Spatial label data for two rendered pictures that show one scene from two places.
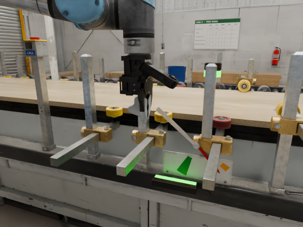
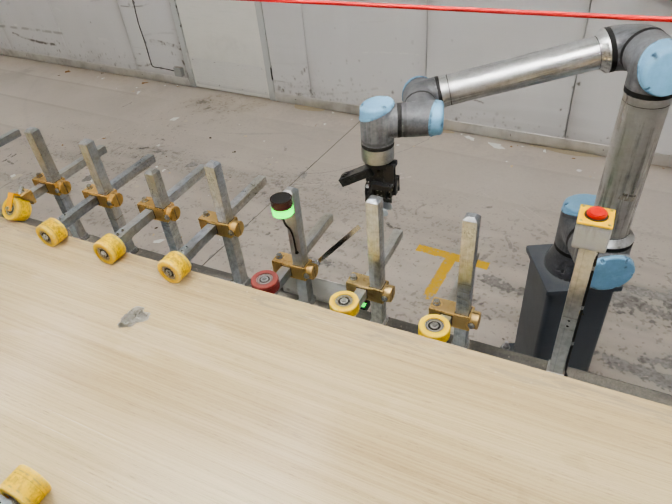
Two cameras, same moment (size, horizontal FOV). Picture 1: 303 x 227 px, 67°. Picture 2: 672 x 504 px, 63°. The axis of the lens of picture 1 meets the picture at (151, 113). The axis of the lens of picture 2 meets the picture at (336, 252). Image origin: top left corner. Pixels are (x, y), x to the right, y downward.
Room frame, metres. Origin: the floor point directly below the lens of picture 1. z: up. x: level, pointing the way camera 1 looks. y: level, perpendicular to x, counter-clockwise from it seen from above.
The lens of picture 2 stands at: (2.05, 0.10, 1.93)
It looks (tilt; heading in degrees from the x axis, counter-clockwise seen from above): 39 degrees down; 189
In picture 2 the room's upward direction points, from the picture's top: 6 degrees counter-clockwise
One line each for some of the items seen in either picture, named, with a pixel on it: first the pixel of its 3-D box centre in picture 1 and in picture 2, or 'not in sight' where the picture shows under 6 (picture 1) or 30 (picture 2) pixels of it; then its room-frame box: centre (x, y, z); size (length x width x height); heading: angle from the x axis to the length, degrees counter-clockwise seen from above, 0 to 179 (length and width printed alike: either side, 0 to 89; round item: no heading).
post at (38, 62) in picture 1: (43, 105); (571, 314); (1.05, 0.51, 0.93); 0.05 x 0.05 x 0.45; 70
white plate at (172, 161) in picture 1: (195, 167); (317, 288); (0.77, -0.17, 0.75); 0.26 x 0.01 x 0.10; 70
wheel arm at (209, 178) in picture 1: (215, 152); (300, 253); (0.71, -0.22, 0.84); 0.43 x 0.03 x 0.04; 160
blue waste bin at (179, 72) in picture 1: (176, 78); not in sight; (6.74, -0.75, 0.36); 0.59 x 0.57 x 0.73; 156
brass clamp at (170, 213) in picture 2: not in sight; (159, 210); (0.60, -0.69, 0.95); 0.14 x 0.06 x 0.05; 70
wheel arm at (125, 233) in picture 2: not in sight; (160, 203); (0.57, -0.70, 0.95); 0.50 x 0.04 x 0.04; 160
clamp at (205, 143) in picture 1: (212, 143); (294, 267); (0.78, -0.23, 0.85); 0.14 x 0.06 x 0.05; 70
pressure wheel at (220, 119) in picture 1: (220, 130); (267, 292); (0.90, -0.29, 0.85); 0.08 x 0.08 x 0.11
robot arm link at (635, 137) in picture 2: not in sight; (625, 175); (0.66, 0.71, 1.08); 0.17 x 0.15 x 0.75; 3
